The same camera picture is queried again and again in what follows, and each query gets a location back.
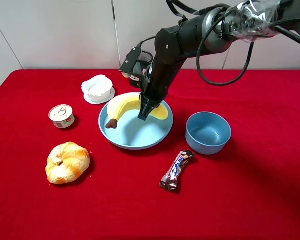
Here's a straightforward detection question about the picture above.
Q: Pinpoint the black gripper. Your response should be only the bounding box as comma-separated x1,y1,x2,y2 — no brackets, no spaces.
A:
138,56,187,121

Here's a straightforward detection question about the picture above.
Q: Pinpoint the yellow plush banana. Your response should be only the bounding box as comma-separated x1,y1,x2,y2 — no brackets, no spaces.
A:
105,92,169,129

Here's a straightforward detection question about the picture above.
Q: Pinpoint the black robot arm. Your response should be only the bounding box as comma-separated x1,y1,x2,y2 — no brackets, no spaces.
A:
138,0,300,120

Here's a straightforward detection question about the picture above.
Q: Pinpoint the large blue plate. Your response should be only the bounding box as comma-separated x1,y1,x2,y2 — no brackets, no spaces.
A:
98,101,174,150

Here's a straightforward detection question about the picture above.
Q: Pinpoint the black mesh pen holder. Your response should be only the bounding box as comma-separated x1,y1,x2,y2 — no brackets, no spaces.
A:
129,51,154,88

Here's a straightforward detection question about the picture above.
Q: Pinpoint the white crumpled paper cup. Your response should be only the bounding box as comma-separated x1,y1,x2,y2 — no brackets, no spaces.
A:
81,74,115,105

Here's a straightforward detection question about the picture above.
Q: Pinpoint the small blue bowl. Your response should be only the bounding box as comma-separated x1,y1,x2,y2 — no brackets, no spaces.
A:
185,111,232,156

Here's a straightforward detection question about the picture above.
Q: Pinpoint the chocolate bar in wrapper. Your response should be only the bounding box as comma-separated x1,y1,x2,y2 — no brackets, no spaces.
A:
159,150,195,191

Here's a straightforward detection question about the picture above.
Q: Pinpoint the small tin can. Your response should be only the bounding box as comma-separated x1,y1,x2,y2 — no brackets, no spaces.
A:
48,104,75,129

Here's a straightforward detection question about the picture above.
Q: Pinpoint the toy croissant bread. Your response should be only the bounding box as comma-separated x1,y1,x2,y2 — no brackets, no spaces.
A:
45,142,90,185

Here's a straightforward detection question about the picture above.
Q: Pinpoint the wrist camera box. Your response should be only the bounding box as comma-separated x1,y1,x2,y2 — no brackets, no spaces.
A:
119,44,142,79

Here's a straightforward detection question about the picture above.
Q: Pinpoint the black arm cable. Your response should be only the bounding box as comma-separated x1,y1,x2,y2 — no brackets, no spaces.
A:
134,0,300,87

